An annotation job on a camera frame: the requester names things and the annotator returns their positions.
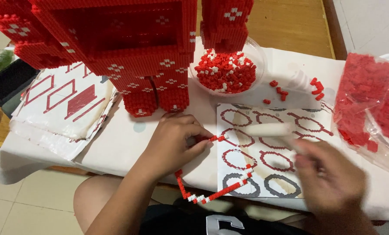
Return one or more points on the person's left hand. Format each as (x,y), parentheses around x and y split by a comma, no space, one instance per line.
(168,147)

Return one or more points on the person's right hand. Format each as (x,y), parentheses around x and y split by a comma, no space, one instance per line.
(334,179)

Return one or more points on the person's right fingers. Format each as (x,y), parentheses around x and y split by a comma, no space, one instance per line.
(307,158)

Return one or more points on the white plastic tool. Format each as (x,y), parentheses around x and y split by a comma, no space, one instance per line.
(269,129)

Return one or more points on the scattered loose red bricks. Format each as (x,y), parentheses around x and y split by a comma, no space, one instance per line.
(317,87)

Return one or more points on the clear bag of red bricks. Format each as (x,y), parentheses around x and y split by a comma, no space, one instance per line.
(367,98)

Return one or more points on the clear plastic bowl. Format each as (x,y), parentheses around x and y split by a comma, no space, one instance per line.
(259,55)

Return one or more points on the heap of red white bricks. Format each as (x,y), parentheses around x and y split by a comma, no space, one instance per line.
(225,73)

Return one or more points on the black shirt with white print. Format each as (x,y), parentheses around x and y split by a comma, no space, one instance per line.
(188,222)

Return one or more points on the white tablecloth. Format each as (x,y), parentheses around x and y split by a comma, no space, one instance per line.
(126,143)

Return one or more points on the large red brick figure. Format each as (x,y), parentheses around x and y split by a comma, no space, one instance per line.
(139,62)

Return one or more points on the person's bare leg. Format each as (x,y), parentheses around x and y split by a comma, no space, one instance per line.
(93,199)

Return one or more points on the white red instruction booklet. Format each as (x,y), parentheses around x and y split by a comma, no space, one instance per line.
(64,111)

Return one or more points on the black tray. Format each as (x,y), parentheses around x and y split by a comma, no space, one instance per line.
(8,83)

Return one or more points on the green plastic bag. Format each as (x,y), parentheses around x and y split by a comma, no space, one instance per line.
(0,59)

